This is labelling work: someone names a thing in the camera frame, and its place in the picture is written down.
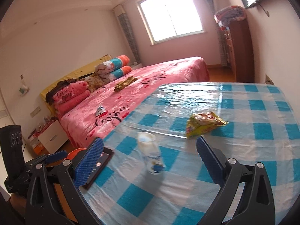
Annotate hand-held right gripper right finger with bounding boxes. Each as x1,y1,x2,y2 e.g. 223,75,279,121
196,135,276,225

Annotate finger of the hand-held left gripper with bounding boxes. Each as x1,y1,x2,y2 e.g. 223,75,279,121
46,150,69,164

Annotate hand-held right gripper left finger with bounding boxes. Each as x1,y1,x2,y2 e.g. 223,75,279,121
25,137,105,225

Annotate orange bin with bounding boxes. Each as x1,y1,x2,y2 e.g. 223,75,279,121
67,148,88,160

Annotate yellow snack packet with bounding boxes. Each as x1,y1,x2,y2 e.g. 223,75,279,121
186,112,229,139

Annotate white plastic bottle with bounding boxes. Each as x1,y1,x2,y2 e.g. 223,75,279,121
136,131,166,175

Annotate blue checkered tablecloth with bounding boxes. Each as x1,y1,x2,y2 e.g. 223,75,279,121
78,82,300,225

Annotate dark red smartphone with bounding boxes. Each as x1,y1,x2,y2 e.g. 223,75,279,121
81,146,115,190

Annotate cardboard boxes beside nightstand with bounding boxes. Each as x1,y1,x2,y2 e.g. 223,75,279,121
27,128,45,155

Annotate white nightstand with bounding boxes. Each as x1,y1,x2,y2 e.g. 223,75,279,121
36,117,69,155

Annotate dark cloth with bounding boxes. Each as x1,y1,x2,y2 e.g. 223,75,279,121
46,80,78,104

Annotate gold floral pillow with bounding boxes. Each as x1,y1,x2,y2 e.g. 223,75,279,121
83,75,110,93

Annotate brown cloth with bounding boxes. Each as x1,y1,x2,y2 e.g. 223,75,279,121
114,76,139,92

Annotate bed with pink blanket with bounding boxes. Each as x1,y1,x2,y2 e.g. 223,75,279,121
56,56,210,148

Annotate floral rolled quilt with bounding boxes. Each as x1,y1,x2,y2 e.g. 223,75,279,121
94,61,118,82

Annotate orange and teal bolster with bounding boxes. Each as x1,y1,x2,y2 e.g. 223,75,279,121
112,66,132,79
110,55,131,69

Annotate brown wooden cabinet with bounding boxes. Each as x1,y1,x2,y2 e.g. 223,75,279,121
221,19,256,83

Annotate folded blanket on cabinet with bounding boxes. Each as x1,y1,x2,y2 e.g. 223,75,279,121
214,5,248,27

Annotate window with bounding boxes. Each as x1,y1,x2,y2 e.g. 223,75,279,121
136,0,204,45

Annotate checkered curtain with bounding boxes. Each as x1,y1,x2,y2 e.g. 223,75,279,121
194,0,229,67

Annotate small wall hanging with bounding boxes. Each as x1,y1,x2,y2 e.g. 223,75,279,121
19,74,30,96

